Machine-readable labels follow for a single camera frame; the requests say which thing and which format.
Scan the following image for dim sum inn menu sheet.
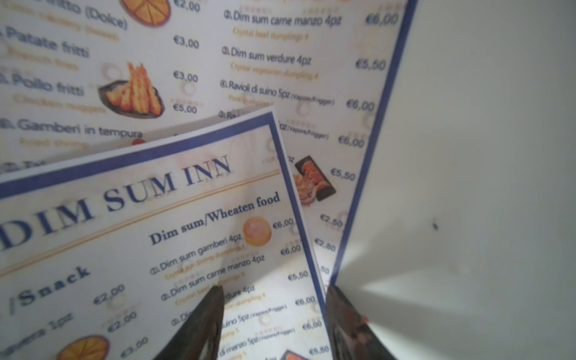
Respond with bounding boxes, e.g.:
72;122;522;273
1;108;332;359

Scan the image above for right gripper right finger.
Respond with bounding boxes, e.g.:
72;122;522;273
325;285;396;360

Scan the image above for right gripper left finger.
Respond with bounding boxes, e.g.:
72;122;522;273
154;286;225;360

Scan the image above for cream plastic tray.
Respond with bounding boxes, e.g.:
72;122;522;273
337;1;575;359

